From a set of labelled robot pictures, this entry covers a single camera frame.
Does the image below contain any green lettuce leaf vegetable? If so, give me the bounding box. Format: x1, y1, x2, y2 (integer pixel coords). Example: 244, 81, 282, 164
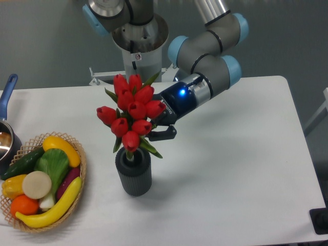
34, 149, 69, 212

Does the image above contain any red tulip bouquet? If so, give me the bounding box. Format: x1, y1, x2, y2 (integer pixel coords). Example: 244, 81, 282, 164
96, 73, 166, 160

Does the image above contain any yellow squash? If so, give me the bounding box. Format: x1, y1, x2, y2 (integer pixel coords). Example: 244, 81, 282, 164
43, 136, 81, 168

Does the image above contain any blue handled saucepan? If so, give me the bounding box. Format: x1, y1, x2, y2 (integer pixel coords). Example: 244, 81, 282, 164
1, 74, 22, 175

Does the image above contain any yellow banana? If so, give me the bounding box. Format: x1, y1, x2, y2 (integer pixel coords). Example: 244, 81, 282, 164
16, 177, 82, 229

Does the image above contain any dark green cucumber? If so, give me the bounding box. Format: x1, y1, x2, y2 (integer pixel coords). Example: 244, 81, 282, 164
1, 147, 44, 180

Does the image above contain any beige round disc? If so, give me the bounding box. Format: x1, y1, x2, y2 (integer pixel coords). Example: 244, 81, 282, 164
22, 171, 52, 199

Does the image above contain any dark grey ribbed vase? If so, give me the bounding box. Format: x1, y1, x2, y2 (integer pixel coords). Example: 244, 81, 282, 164
115, 148, 152, 196

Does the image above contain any white furniture piece right edge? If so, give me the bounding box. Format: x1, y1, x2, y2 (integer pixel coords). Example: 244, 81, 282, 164
303, 88, 327, 137

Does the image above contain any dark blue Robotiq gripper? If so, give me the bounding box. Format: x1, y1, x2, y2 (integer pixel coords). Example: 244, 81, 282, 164
146, 81, 197, 141

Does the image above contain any woven wicker basket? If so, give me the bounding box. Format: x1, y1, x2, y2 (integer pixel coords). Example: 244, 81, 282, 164
1, 132, 87, 233

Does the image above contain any yellow bell pepper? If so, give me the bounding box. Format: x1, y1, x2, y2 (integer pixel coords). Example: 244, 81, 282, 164
2, 174, 27, 199

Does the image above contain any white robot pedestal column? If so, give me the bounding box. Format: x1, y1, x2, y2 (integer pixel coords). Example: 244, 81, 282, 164
112, 14, 169, 82

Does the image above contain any black device at table edge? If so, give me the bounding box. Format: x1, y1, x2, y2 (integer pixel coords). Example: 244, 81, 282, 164
309, 208, 327, 235

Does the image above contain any purple sweet potato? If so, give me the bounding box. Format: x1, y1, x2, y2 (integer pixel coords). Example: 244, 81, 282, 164
56, 167, 80, 200

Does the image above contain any orange fruit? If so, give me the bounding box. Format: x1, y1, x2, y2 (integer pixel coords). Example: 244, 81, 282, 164
10, 195, 39, 218

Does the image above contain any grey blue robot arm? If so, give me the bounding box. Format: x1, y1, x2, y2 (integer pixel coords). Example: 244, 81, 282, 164
83, 1, 249, 141

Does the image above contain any white metal base frame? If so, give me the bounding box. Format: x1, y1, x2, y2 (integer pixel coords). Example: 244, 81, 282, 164
89, 64, 180, 86

